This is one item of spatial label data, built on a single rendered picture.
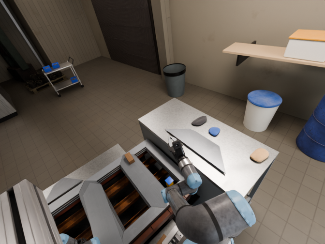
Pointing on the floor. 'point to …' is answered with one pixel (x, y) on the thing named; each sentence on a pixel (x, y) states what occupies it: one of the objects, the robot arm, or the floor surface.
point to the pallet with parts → (32, 85)
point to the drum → (314, 134)
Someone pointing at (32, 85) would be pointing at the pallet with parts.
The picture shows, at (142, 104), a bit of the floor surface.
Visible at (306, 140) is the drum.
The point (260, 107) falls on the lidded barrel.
